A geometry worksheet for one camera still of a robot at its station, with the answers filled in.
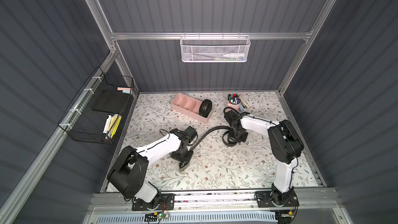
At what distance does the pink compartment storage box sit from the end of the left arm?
261 mm

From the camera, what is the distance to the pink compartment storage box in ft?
3.32

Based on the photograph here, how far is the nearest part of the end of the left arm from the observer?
64 centimetres
